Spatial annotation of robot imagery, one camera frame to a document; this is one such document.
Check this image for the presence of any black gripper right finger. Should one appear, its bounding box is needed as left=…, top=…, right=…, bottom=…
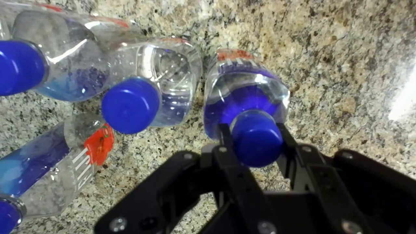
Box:
left=276, top=123, right=416, bottom=234

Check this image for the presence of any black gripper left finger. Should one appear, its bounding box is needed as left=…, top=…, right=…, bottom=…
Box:
left=93, top=123, right=279, bottom=234

